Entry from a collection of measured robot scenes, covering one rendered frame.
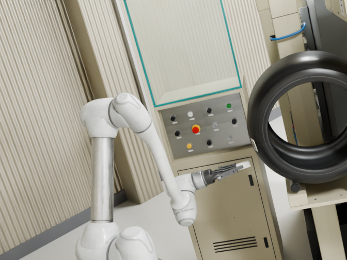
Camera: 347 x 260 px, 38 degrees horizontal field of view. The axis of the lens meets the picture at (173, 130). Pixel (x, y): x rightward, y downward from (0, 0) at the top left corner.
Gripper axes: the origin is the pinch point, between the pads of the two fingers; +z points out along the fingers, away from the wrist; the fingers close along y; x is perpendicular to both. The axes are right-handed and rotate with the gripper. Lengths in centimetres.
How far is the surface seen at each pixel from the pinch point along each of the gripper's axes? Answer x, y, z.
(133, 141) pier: 23, 217, -127
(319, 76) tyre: -32, -13, 47
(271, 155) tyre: -5.2, -12.7, 16.0
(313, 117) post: -2.4, 27.6, 39.0
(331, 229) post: 63, 28, 27
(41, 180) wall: 15, 169, -207
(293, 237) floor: 103, 101, -3
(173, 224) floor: 89, 153, -102
